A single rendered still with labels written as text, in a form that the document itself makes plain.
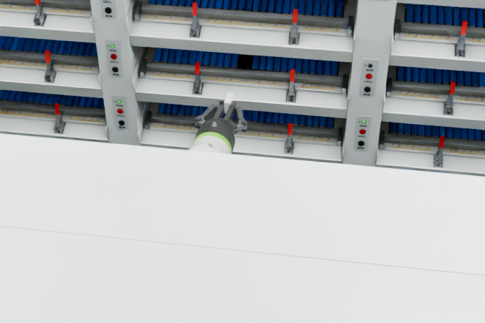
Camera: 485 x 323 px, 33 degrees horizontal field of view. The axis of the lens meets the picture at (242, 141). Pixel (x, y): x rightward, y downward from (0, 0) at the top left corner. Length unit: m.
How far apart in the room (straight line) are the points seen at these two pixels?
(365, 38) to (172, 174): 1.35
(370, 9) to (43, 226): 1.43
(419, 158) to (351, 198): 1.60
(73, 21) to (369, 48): 0.81
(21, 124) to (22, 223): 1.77
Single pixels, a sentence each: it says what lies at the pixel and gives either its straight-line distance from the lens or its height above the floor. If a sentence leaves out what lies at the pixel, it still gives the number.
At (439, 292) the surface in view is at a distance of 0.77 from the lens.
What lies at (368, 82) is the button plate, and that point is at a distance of 2.24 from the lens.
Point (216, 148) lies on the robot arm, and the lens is 1.76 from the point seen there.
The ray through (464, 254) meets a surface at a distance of 0.81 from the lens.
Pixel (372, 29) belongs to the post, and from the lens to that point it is 2.15.
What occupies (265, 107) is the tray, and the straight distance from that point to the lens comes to 2.32.
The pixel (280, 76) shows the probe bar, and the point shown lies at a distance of 2.33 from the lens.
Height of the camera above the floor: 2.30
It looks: 39 degrees down
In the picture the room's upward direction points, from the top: straight up
